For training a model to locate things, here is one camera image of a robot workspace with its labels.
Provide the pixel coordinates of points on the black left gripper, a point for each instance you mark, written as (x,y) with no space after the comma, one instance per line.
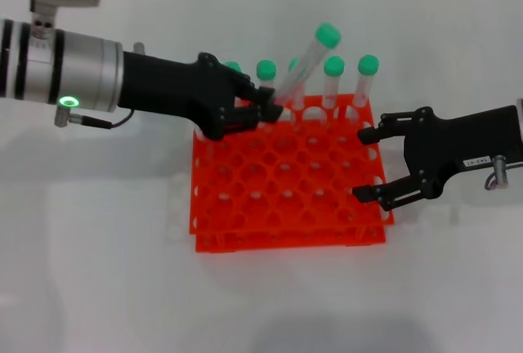
(171,87)

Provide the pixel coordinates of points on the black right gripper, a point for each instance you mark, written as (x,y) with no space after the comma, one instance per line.
(457,140)

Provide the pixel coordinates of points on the orange test tube rack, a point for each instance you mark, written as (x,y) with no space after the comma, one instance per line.
(286,189)

